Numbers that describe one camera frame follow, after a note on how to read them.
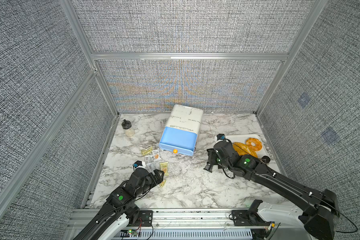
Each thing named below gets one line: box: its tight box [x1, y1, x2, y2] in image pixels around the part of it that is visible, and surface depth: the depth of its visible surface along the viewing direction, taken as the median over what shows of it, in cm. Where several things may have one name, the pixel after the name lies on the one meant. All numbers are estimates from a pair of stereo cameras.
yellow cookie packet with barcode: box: [159, 162, 169, 176], surface depth 92 cm
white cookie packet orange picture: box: [152, 149, 160, 159], surface depth 97 cm
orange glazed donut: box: [245, 137, 263, 152], surface depth 102 cm
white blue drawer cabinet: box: [159, 104, 204, 157], surface depth 87 cm
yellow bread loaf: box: [232, 142, 258, 158], surface depth 95 cm
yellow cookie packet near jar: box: [141, 146, 153, 156], surface depth 99 cm
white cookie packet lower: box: [144, 155, 159, 173], surface depth 94 cm
